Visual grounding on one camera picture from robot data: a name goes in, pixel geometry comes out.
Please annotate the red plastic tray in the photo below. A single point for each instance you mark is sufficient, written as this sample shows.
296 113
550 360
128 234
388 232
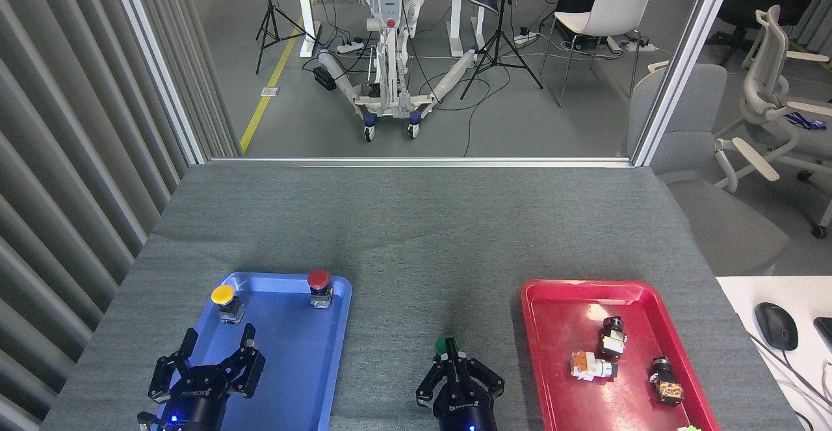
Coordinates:
565 314

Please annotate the small green object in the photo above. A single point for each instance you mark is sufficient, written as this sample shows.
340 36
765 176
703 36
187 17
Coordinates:
690 428

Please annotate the grey fabric office chair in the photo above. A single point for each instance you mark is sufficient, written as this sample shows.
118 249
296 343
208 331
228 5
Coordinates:
721 223

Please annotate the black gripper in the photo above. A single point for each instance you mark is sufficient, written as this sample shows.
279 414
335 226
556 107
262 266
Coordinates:
465 408
195 398

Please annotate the white and orange switch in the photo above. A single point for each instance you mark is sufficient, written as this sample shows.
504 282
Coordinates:
591 366

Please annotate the black switch with orange base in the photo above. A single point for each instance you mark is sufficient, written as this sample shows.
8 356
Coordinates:
664 379

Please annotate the black selector switch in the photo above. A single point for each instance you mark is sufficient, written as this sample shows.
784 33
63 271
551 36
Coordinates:
612 340

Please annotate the white wheeled stand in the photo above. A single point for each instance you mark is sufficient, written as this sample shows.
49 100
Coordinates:
389 2

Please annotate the silver post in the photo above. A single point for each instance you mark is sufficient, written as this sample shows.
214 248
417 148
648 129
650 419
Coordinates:
682 60
156 60

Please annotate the red push button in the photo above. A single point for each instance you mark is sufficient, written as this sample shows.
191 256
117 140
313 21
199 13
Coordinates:
318 279

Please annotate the white desk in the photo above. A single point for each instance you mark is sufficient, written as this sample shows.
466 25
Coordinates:
780 294

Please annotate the white plastic chair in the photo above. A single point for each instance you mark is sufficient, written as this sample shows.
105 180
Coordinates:
611 8

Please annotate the silver table rail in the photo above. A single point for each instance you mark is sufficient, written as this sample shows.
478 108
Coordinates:
422 161

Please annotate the white power strip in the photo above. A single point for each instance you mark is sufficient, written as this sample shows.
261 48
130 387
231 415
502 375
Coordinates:
350 47

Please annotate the black power adapter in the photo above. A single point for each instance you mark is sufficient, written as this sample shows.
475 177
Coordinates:
324 78

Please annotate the white ergonomic office chair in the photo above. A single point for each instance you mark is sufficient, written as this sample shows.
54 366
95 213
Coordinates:
764 93

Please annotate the blue plastic tray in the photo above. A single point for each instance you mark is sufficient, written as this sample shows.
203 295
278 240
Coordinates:
299 366

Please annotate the yellow push button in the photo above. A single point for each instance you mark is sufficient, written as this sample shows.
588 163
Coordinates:
223 294

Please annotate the black tripod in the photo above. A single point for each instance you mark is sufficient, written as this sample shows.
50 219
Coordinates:
500 41
268 15

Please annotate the green push button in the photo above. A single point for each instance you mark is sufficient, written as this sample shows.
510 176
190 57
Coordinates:
445 344

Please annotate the black computer mouse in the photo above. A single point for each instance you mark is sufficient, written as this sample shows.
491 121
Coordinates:
775 326

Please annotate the black flat device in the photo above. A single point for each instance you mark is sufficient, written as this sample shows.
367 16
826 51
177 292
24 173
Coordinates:
825 330

